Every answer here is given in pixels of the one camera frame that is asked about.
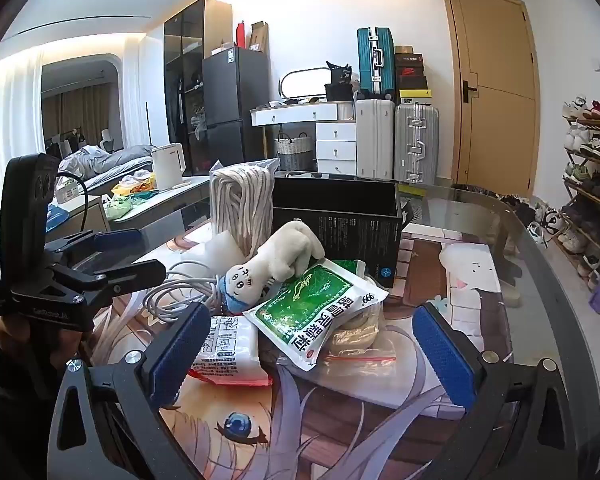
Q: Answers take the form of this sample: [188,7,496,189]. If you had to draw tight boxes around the cartoon printed table mat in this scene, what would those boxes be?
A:
[87,230,513,480]

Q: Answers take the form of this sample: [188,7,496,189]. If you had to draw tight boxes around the cluster of loose shoes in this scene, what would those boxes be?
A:
[500,195,568,251]

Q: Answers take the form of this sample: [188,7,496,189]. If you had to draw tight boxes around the white dresser with drawers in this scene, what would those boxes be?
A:
[250,101,358,176]

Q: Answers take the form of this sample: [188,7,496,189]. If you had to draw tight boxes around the open cardboard box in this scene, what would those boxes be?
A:
[250,21,270,53]

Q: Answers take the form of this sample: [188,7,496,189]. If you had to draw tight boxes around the green plastic bag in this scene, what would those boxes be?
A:
[102,192,146,218]

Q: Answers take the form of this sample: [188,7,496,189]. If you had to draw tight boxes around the woven laundry basket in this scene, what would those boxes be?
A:
[274,132,313,172]

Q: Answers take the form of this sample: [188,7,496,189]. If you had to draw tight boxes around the bagged white cotton rope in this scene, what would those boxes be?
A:
[209,157,280,261]

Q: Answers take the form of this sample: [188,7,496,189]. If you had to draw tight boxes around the colourful snack bags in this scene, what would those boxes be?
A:
[111,170,156,196]

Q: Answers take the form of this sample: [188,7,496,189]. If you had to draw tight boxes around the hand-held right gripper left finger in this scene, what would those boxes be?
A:
[47,302,213,480]

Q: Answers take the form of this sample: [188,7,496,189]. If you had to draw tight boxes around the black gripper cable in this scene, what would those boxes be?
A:
[54,172,92,235]

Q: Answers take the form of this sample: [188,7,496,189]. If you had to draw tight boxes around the shoe rack with shoes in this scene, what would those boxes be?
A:
[560,94,600,291]

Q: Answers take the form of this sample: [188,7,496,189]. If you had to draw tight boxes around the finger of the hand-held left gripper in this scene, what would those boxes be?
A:
[56,258,167,307]
[44,228,144,267]

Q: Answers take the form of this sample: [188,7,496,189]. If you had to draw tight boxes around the red white soft packet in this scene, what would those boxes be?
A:
[187,315,273,388]

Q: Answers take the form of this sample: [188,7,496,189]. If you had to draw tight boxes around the white cable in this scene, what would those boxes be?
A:
[142,260,231,328]

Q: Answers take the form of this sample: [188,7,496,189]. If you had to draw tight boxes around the white sheer curtain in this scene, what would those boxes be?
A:
[0,50,46,221]

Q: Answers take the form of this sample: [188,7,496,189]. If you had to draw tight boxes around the green white medicine packet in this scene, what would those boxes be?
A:
[242,259,376,372]

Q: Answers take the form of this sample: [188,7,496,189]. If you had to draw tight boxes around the beige slipper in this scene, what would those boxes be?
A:
[500,280,523,308]

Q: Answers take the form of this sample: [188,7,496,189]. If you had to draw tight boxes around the dark glass wardrobe cabinet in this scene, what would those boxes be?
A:
[163,0,233,176]

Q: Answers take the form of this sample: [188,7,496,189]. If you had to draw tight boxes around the bed with grey duvet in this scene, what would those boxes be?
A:
[57,144,153,196]

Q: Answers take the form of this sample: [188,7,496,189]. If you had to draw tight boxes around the oval table mirror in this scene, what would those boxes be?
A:
[279,66,331,101]

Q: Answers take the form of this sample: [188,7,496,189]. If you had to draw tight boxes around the white plush toy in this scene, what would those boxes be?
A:
[216,220,327,315]

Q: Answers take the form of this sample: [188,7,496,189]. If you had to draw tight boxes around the white electric kettle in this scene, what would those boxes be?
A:
[151,142,185,191]

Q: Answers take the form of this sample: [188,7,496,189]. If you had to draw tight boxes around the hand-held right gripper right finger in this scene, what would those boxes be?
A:
[412,302,578,480]

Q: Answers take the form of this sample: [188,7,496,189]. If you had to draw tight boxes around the brown curtain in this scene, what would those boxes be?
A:
[42,85,111,146]

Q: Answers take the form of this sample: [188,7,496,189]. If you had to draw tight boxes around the black bag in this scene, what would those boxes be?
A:
[325,60,355,102]

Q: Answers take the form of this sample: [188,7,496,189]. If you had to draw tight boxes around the wooden shoe rack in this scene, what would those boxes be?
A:
[560,110,600,281]

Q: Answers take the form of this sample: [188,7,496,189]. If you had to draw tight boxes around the tan wooden door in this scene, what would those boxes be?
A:
[441,0,541,196]

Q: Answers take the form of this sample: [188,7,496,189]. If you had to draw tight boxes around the patterned floor rug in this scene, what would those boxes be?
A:
[397,185,423,226]

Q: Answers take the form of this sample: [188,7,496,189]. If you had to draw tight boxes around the black cardboard box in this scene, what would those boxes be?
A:
[271,178,413,289]

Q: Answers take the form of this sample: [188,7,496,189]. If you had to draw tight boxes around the grey white side cabinet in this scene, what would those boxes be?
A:
[45,175,211,246]

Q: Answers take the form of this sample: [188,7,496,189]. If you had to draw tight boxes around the teal suitcase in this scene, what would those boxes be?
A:
[356,27,397,101]

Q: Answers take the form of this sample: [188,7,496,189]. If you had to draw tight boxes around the white suitcase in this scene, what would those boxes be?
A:
[355,99,397,181]

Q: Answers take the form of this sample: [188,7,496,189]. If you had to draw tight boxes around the dark grey fridge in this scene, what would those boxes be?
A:
[201,46,271,176]

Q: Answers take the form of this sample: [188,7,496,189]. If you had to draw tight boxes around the person's left hand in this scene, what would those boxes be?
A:
[0,320,89,362]

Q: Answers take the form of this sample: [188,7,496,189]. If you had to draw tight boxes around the white foam block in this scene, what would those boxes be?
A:
[180,230,251,276]

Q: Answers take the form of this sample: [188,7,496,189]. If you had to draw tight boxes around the silver suitcase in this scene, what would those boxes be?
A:
[394,103,441,184]

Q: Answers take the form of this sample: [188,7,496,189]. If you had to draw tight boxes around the zip bag with beige rope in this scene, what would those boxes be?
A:
[277,305,397,391]

